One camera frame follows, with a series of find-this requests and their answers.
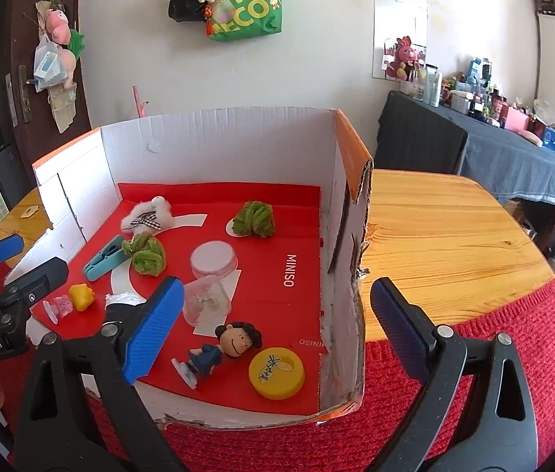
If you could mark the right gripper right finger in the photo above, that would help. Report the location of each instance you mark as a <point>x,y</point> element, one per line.
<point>496,430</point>

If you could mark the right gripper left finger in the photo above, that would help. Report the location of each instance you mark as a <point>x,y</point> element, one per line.
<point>57,430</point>

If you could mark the blonde pink doll figurine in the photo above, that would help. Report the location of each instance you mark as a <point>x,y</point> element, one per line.
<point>79,298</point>

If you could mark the teal hair clip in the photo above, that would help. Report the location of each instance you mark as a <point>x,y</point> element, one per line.
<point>106,259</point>

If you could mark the white fluffy plush pouch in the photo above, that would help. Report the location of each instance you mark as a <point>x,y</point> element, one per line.
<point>149,216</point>

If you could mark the dark haired boy figurine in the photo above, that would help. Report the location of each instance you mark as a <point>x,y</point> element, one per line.
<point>234,340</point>

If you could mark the white pink round container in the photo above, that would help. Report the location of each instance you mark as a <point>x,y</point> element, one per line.
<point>213,258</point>

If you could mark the yellow round cap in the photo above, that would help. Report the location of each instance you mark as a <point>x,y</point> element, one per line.
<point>276,373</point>

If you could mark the black white rolled cloth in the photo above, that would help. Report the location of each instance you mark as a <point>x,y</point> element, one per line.
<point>118,307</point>

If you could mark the clear plastic small box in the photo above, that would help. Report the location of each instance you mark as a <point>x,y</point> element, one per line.
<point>205,302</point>

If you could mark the pink stick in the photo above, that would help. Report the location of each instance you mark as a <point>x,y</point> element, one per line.
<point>139,103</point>

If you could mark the pink hanging plush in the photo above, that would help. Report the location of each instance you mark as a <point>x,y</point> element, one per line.
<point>60,47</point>

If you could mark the green scrunchie pair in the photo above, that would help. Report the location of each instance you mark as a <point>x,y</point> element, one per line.
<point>255,218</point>

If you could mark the white orange cardboard box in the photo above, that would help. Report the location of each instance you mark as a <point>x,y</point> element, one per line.
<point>79,185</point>

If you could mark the blue covered side table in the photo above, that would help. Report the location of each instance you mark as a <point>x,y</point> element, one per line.
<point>510,167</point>

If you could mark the dark wooden door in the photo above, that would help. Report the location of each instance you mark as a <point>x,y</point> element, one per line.
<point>28,129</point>

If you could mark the pink plush toy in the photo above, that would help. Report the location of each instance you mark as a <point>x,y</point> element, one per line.
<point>405,61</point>

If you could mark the green tote bag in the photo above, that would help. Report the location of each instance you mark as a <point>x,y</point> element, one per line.
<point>232,20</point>

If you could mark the wall mirror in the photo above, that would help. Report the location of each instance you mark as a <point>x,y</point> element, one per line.
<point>393,19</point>

